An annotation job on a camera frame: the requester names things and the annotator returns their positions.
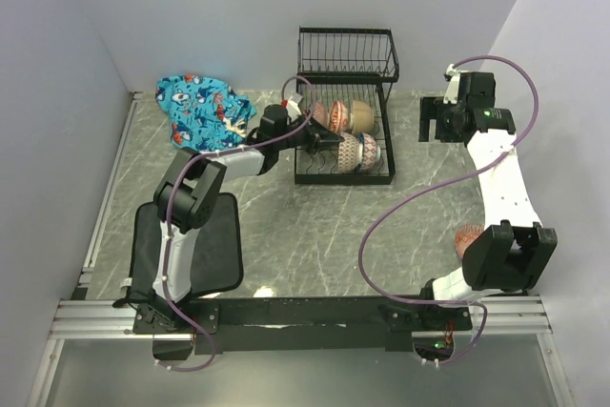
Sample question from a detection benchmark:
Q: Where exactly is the blue shark print cloth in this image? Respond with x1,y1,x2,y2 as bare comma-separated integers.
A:
155,74,256,152

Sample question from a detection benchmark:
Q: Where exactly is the blue triangle pattern bowl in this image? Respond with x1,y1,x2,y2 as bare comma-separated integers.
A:
357,132,381,172

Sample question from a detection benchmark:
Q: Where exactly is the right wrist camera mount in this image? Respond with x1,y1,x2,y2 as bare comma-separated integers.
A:
442,64,463,105

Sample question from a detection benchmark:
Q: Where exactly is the aluminium frame rail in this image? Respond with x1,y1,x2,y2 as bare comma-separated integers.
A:
28,92,576,406

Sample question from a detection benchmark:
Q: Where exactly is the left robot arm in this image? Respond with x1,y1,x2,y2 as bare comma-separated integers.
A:
126,105,347,333

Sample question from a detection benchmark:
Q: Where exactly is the black leaf pattern bowl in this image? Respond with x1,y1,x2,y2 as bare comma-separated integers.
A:
312,102,328,128

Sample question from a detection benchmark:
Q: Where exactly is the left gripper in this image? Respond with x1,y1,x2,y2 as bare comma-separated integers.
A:
275,111,344,155

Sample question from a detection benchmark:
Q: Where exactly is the black drying mat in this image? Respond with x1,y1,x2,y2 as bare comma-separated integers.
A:
126,193,244,303

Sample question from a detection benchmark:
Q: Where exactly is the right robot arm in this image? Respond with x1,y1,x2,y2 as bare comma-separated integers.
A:
417,68,558,330

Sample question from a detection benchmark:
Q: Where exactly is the white beige bowl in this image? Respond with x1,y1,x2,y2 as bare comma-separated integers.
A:
350,100,375,135

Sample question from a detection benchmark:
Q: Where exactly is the black wire dish rack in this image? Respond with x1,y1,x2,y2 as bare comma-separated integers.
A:
295,27,399,186

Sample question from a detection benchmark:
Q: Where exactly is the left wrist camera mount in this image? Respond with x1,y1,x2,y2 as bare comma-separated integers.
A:
281,93,303,118

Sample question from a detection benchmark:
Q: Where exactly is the orange floral bowl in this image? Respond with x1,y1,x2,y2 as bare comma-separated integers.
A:
328,100,353,134

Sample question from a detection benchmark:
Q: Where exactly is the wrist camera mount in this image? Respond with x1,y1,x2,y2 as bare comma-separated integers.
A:
442,64,463,105
281,93,303,118

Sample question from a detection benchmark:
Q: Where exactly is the red geometric pattern bowl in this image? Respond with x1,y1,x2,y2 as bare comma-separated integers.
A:
455,223,484,258

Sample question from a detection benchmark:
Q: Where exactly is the brown mosaic pattern bowl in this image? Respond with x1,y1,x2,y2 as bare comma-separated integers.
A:
337,132,360,173

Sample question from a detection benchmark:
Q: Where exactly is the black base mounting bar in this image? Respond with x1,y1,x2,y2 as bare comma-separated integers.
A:
132,296,473,355

